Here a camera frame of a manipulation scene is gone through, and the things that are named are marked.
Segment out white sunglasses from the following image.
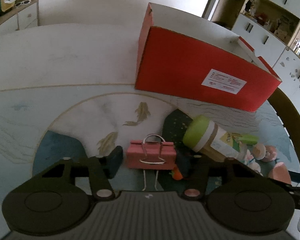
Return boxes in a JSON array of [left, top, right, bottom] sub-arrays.
[[15, 0, 32, 8]]

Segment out white bunny figurine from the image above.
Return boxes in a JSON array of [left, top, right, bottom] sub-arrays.
[[244, 150, 262, 176]]

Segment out pink heart dish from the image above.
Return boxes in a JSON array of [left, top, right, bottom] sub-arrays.
[[268, 162, 292, 185]]

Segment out orange small toy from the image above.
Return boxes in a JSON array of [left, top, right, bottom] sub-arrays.
[[171, 166, 183, 180]]

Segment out white wall cabinet unit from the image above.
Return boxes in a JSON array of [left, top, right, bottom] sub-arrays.
[[208, 0, 300, 107]]

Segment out pink binder clip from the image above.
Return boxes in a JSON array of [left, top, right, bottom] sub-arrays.
[[125, 134, 177, 191]]

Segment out green stick tube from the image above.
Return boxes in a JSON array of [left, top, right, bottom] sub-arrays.
[[235, 134, 259, 145]]

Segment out red cardboard box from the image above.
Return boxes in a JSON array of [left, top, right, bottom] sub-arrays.
[[135, 3, 281, 112]]

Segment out wooden chair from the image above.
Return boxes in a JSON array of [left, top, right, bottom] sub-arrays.
[[267, 87, 300, 181]]

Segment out green lid paper jar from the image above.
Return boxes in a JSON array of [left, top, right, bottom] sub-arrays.
[[183, 115, 250, 162]]

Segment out white side cabinet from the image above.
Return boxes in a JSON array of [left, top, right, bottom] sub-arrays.
[[0, 0, 39, 36]]

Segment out pink blue toy figure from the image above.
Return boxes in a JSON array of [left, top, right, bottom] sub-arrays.
[[252, 143, 277, 163]]

